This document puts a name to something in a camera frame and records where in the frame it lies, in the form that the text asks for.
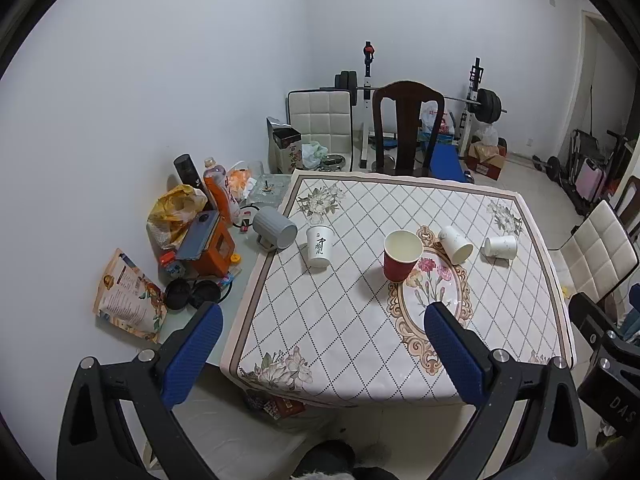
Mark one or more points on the red paper cup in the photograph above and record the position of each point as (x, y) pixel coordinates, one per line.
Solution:
(397, 267)

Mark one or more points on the red and white plastic bag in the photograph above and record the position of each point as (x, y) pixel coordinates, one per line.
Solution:
(434, 117)

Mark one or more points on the white padded chair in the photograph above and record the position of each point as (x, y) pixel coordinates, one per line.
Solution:
(595, 250)
(320, 117)

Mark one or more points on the black barbell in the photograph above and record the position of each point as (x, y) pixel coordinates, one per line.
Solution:
(487, 105)

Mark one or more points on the orange box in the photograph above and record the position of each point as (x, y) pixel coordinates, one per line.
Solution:
(217, 255)

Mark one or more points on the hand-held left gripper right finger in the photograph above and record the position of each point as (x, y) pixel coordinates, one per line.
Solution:
(452, 355)

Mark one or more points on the black bottle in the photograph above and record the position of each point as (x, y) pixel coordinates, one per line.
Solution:
(189, 172)

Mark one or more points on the orange and white plastic bag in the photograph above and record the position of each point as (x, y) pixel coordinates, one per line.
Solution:
(239, 182)

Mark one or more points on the pale green plastic bag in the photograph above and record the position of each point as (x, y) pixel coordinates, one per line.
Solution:
(312, 154)

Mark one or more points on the white weight rack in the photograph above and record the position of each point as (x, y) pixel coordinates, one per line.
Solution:
(367, 75)

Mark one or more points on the orange juice bottle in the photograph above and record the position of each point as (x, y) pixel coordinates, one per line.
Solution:
(217, 192)

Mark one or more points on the small red lighter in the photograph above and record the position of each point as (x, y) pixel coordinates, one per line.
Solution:
(244, 225)

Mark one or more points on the pink suitcase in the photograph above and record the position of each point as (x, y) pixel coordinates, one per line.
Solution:
(590, 180)

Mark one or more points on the grey smartphone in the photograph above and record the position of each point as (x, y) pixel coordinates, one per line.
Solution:
(199, 237)

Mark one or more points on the black dumbbell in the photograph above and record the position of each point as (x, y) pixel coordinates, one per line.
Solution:
(552, 166)

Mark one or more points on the black folding cart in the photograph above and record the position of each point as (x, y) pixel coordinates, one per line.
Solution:
(582, 142)

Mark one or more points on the yellow plastic bag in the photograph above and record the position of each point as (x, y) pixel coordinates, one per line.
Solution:
(170, 215)

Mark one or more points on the red printed packet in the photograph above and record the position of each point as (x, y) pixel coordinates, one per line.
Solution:
(282, 406)

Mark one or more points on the black headphones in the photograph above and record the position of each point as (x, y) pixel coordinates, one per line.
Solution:
(180, 295)

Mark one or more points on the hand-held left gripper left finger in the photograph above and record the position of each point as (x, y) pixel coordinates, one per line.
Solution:
(192, 355)

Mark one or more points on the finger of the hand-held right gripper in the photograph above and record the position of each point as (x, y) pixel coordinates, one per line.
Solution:
(590, 312)

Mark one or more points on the dark cloth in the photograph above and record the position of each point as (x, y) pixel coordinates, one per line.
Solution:
(325, 460)

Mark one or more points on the white paper cup black print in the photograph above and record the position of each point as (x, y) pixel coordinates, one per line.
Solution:
(320, 250)

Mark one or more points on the floral diamond pattern tablecloth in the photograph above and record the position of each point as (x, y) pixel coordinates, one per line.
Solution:
(350, 310)

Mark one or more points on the white speckled paper cup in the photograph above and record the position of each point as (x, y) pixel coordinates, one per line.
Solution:
(454, 242)
(500, 246)

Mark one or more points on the dark wooden chair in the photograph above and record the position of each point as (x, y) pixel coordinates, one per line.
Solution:
(629, 205)
(407, 110)

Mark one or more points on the grey ribbed mug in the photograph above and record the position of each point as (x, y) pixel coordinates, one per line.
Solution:
(272, 227)

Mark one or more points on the clear glass ashtray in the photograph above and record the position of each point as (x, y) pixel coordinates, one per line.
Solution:
(267, 189)

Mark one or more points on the blue bench pad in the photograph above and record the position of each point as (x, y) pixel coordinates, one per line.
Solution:
(447, 162)

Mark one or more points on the metal dish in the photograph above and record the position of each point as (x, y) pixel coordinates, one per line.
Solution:
(334, 161)

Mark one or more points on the brown cardboard box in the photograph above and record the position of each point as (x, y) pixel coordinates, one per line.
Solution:
(487, 160)

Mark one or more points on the printed tea box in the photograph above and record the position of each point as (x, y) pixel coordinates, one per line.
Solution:
(285, 152)

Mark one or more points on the orange printed snack bag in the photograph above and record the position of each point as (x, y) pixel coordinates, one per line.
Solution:
(127, 300)

